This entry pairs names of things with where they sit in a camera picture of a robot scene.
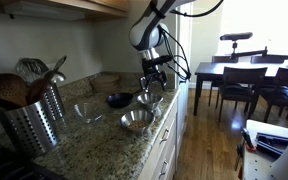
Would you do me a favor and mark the black camera stand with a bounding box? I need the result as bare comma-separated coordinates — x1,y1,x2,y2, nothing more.
229,39,269,64

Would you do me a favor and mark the dark wooden dining table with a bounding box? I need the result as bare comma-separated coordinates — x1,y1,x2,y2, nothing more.
193,59,288,116

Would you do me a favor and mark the silver steel bowl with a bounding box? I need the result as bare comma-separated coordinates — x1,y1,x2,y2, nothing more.
119,109,156,133
136,92,164,112

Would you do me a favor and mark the wooden upper cabinet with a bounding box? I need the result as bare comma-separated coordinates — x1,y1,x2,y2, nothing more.
0,0,130,19

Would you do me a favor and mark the perforated steel utensil holder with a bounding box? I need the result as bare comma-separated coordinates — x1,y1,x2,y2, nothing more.
3,96,60,158
43,81,67,123

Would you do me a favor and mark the white perforated robot cart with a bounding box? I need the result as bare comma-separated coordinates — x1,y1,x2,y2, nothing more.
242,119,288,180

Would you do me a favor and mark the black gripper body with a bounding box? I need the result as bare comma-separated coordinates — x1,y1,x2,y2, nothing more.
142,63,167,83

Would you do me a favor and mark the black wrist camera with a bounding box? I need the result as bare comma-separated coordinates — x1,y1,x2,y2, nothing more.
143,54,173,68

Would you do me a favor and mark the light wooden base cabinet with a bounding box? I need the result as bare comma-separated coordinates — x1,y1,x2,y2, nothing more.
137,96,180,180

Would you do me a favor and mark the black orange bar clamp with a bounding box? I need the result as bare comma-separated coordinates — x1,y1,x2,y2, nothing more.
234,128,257,179

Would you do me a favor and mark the plain wooden spoon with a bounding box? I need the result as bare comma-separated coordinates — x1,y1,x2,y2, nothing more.
27,69,57,105

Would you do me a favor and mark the dark wooden dining chair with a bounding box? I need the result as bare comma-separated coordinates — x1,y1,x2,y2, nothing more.
207,55,240,107
217,66,269,123
250,54,287,65
259,67,288,124

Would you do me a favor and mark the clear glass bowl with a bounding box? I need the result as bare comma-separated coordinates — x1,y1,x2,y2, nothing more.
72,102,105,124

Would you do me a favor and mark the steel mesh skimmer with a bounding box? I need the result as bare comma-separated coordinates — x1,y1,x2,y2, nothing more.
16,57,50,84

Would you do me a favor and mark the black stereo camera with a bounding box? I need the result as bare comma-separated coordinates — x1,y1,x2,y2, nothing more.
219,31,254,42

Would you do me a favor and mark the black cast iron skillet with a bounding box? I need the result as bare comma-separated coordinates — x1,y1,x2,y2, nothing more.
105,89,142,109

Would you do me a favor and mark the round wooden trivet stack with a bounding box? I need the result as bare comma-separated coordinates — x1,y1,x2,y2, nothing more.
89,73,120,94

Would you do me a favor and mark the steel ladle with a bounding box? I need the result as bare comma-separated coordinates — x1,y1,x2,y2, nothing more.
52,54,68,73

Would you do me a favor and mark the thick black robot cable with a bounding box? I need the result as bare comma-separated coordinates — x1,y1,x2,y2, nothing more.
158,25,192,83
170,0,225,18

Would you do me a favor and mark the steel serving spoon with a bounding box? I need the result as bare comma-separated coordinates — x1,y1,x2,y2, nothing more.
50,71,67,84

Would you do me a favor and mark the silver drawer handle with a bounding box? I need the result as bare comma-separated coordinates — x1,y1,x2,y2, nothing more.
158,159,169,179
159,128,170,145

